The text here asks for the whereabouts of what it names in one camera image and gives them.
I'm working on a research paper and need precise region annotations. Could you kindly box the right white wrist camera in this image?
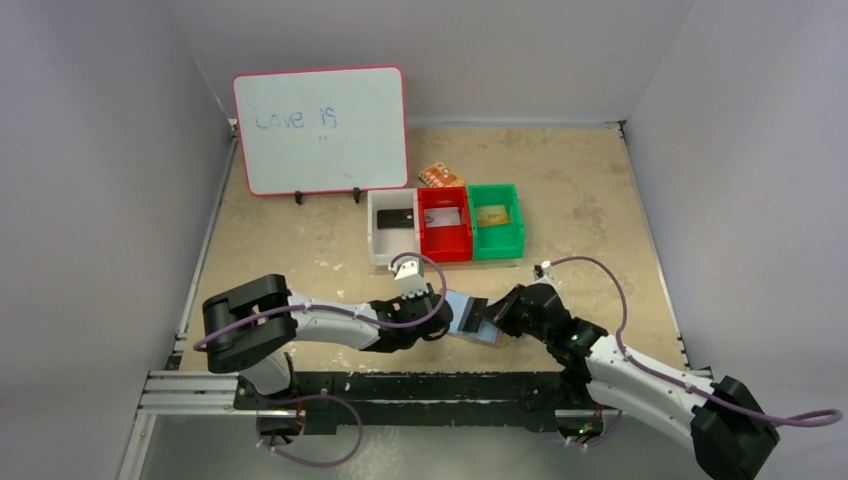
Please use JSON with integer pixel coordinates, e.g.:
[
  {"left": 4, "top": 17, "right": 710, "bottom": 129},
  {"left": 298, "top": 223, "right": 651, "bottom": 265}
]
[{"left": 533, "top": 260, "right": 557, "bottom": 287}]

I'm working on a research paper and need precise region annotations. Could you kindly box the orange spiral notebook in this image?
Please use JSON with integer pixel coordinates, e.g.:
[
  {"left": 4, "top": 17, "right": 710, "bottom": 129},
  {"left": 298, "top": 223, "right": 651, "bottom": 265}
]
[{"left": 418, "top": 162, "right": 466, "bottom": 188}]

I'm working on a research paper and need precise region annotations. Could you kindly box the silver credit card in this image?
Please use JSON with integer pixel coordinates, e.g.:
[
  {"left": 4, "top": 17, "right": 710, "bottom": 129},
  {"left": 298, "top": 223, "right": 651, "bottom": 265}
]
[{"left": 424, "top": 207, "right": 462, "bottom": 228}]

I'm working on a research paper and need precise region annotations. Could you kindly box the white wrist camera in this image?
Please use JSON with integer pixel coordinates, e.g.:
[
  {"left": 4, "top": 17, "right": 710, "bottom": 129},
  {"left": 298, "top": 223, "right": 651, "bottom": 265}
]
[
  {"left": 389, "top": 257, "right": 428, "bottom": 299},
  {"left": 533, "top": 260, "right": 557, "bottom": 287}
]

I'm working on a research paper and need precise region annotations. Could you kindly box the green plastic bin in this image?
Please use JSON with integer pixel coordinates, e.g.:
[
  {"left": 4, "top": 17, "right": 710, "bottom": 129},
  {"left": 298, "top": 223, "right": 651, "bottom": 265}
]
[{"left": 466, "top": 184, "right": 525, "bottom": 260}]

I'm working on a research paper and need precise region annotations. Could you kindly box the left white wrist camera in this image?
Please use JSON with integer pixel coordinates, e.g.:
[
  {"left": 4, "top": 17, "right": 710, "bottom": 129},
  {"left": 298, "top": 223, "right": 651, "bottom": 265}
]
[{"left": 389, "top": 257, "right": 428, "bottom": 299}]

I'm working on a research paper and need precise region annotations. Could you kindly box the black credit card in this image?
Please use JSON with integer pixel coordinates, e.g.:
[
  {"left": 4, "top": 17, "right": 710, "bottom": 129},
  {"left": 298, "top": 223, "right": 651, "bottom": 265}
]
[
  {"left": 458, "top": 297, "right": 489, "bottom": 333},
  {"left": 376, "top": 209, "right": 415, "bottom": 230}
]

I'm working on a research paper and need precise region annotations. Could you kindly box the gold credit card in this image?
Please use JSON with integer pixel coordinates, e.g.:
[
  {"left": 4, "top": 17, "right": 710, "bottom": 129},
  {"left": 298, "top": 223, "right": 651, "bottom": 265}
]
[{"left": 474, "top": 204, "right": 510, "bottom": 228}]

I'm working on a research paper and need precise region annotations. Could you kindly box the pink framed whiteboard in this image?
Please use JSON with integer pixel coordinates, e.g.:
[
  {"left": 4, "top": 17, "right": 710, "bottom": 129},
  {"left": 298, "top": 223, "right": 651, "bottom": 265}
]
[{"left": 232, "top": 65, "right": 410, "bottom": 196}]

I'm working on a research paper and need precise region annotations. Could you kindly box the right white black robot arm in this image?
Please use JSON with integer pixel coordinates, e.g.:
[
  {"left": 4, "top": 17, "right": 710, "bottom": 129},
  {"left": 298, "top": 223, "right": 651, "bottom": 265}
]
[{"left": 484, "top": 283, "right": 780, "bottom": 479}]

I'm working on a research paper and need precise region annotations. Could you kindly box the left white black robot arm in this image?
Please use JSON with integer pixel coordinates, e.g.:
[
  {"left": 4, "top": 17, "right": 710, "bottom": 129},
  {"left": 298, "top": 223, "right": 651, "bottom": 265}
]
[{"left": 193, "top": 274, "right": 453, "bottom": 397}]

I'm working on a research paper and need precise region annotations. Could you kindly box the white plastic bin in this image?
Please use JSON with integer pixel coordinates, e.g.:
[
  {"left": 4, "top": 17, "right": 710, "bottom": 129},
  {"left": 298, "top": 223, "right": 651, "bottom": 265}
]
[{"left": 367, "top": 189, "right": 421, "bottom": 267}]

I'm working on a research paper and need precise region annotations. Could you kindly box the red plastic bin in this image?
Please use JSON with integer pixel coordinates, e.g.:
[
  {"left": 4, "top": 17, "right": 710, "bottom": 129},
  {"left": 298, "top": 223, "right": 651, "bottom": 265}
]
[{"left": 417, "top": 187, "right": 473, "bottom": 263}]

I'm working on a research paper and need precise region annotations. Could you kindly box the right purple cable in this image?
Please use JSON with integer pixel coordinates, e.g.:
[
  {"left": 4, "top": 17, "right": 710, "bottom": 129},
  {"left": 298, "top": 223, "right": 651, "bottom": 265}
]
[{"left": 539, "top": 256, "right": 844, "bottom": 452}]

